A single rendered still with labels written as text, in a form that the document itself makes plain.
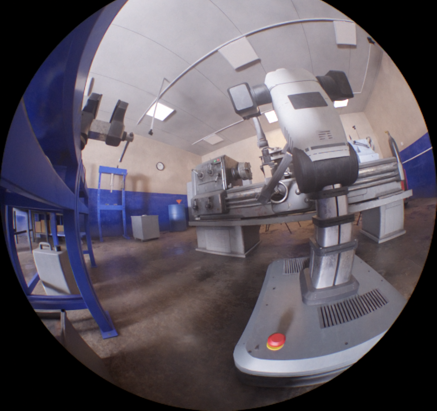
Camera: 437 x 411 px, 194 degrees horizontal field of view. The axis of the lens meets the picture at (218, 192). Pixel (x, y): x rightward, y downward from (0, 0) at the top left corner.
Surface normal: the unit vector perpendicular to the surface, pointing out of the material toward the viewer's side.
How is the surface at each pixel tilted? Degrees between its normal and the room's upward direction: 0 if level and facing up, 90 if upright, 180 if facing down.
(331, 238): 90
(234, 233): 90
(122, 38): 180
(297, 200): 90
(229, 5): 180
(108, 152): 90
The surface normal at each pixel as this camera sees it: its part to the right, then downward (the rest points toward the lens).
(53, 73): 0.09, 0.99
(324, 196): -0.67, -0.04
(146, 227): 0.86, -0.15
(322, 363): -0.39, -0.75
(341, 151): -0.46, -0.07
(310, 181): -0.28, 0.60
